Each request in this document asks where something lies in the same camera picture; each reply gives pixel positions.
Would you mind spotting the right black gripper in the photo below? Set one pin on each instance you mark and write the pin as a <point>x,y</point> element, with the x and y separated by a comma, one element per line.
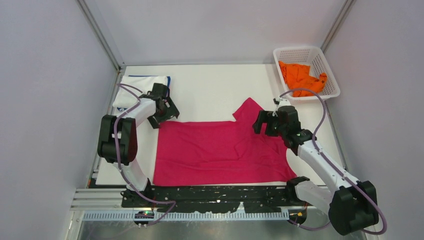
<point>264,117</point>

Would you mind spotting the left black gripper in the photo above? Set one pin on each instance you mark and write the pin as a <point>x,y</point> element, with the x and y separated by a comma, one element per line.
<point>171,112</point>

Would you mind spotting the pink t shirt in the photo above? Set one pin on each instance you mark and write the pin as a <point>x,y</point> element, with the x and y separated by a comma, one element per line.
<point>219,152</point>

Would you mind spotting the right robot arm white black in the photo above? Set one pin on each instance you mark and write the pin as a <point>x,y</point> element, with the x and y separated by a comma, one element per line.
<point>350,204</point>

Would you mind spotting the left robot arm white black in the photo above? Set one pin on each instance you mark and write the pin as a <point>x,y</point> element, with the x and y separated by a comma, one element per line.
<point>118,143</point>

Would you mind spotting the folded white t shirt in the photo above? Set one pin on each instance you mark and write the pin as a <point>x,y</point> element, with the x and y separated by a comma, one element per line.
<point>132,91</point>

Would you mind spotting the orange t shirt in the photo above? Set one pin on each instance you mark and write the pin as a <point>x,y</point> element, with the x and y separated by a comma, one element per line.
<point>297,76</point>

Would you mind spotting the white plastic basket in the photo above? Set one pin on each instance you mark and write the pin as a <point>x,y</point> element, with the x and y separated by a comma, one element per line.
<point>310,56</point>

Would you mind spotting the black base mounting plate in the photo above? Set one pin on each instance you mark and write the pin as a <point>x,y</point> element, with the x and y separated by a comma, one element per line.
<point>211,199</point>

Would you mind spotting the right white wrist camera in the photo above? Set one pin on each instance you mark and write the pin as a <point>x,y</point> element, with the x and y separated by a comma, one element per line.
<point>281,102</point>

